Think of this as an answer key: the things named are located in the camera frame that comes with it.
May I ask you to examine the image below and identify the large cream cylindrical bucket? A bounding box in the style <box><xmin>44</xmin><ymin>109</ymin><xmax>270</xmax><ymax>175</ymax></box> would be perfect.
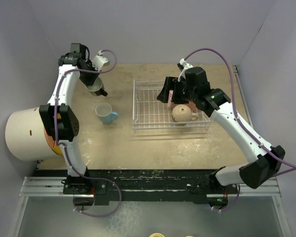
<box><xmin>5</xmin><ymin>107</ymin><xmax>58</xmax><ymax>161</ymax></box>

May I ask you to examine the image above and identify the purple cable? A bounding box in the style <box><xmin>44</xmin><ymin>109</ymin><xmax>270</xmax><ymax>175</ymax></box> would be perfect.
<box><xmin>184</xmin><ymin>48</ymin><xmax>296</xmax><ymax>213</ymax></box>
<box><xmin>53</xmin><ymin>49</ymin><xmax>123</xmax><ymax>218</ymax></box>

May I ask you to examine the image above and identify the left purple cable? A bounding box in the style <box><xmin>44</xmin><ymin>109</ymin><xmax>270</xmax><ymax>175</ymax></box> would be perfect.
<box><xmin>53</xmin><ymin>49</ymin><xmax>123</xmax><ymax>218</ymax></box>

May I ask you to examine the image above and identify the white wire dish rack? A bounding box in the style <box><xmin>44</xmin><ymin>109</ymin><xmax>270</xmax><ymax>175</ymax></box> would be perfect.
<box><xmin>132</xmin><ymin>80</ymin><xmax>213</xmax><ymax>131</ymax></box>

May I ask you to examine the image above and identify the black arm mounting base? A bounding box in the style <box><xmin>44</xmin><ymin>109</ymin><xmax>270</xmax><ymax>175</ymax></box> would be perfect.
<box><xmin>74</xmin><ymin>169</ymin><xmax>237</xmax><ymax>205</ymax></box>

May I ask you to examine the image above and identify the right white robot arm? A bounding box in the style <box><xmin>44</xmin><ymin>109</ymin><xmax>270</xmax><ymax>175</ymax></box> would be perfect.
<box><xmin>157</xmin><ymin>67</ymin><xmax>285</xmax><ymax>193</ymax></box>

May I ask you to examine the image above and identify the pink cup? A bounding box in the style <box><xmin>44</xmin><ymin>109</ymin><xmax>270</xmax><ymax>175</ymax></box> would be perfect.
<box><xmin>167</xmin><ymin>90</ymin><xmax>173</xmax><ymax>110</ymax></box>

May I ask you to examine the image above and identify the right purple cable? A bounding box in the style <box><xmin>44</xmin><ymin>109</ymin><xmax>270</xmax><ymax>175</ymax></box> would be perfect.
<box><xmin>184</xmin><ymin>48</ymin><xmax>296</xmax><ymax>213</ymax></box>

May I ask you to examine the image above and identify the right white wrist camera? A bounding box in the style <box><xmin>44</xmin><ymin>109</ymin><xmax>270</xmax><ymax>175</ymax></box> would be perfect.
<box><xmin>177</xmin><ymin>58</ymin><xmax>193</xmax><ymax>82</ymax></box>

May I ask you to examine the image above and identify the black hexagonal ceramic mug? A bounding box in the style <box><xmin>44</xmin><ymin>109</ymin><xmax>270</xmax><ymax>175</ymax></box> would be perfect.
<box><xmin>86</xmin><ymin>78</ymin><xmax>108</xmax><ymax>97</ymax></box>

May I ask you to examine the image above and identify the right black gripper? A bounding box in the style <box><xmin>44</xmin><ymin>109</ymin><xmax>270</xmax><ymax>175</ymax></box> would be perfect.
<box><xmin>157</xmin><ymin>77</ymin><xmax>197</xmax><ymax>104</ymax></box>

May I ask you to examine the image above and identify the right aluminium table rail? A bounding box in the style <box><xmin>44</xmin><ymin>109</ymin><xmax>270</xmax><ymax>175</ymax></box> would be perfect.
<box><xmin>231</xmin><ymin>65</ymin><xmax>266</xmax><ymax>137</ymax></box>

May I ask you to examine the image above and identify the aluminium front frame rail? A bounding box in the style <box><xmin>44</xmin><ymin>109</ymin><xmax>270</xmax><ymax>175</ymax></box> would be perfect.
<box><xmin>20</xmin><ymin>177</ymin><xmax>281</xmax><ymax>197</ymax></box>

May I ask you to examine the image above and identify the salmon tall tumbler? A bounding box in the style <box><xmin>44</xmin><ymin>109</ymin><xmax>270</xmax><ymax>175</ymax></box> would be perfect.
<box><xmin>187</xmin><ymin>102</ymin><xmax>198</xmax><ymax>113</ymax></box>

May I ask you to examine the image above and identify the light blue ceramic mug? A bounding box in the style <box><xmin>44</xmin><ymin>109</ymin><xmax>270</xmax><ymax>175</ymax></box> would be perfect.
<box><xmin>95</xmin><ymin>103</ymin><xmax>119</xmax><ymax>124</ymax></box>

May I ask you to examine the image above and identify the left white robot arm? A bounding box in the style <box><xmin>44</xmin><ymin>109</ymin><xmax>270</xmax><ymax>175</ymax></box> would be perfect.
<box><xmin>39</xmin><ymin>43</ymin><xmax>103</xmax><ymax>194</ymax></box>

